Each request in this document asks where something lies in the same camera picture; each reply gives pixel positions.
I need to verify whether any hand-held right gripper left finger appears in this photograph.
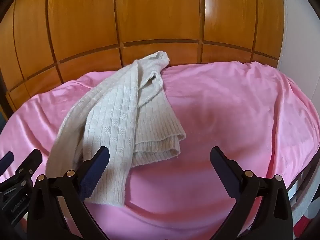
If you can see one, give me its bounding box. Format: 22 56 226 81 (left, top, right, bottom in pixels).
26 146 110 240

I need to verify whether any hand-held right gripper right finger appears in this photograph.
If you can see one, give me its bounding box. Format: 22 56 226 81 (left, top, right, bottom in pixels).
210 147 293 240

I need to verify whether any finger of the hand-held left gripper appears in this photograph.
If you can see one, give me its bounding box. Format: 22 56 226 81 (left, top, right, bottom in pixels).
0 151 14 171
15 149 43 178

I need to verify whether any cream knit sweater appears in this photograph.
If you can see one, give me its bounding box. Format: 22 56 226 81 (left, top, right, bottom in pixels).
46 51 187 208

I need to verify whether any pink bed sheet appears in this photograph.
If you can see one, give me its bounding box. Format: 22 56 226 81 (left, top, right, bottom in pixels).
0 61 318 240

